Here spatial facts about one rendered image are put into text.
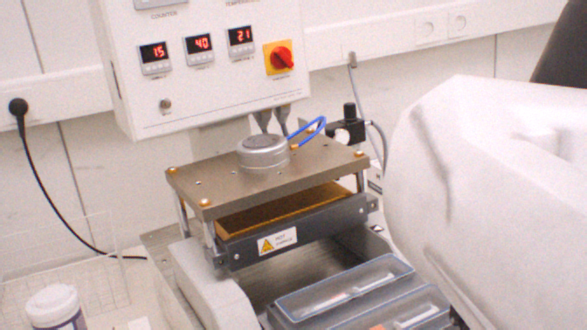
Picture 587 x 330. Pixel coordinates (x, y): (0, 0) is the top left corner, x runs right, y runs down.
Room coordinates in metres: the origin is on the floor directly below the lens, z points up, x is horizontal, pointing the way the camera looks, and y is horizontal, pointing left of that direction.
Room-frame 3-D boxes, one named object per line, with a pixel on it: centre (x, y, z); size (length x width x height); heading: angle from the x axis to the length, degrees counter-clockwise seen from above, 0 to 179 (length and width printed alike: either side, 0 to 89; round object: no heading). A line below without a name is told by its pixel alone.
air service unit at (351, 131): (1.01, -0.11, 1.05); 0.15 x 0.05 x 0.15; 115
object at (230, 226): (0.80, 0.03, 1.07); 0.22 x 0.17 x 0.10; 115
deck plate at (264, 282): (0.83, 0.05, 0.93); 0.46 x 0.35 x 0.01; 25
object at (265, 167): (0.84, 0.04, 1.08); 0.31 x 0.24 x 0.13; 115
